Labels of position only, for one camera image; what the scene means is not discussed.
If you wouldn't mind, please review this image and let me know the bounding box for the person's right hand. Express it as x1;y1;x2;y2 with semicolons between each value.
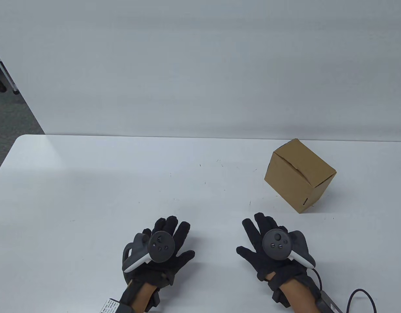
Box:
236;213;317;282

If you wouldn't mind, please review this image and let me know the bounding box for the person's left hand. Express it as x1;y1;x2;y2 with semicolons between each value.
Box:
122;215;196;286

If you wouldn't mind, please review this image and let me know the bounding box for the brown cardboard mailer box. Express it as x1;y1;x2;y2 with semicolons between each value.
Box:
264;138;337;214

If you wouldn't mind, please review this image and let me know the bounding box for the person's right forearm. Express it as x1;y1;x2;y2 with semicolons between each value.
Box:
269;277;321;313

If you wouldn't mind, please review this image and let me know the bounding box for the grey white controller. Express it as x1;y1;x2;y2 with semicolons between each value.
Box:
262;229;316;268
122;231;175;273

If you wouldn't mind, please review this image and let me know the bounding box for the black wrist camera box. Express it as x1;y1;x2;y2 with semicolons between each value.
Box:
99;298;129;313
318;290;344;313

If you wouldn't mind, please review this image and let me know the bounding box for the white metal cart frame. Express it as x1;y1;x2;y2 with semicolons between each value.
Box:
0;46;21;96

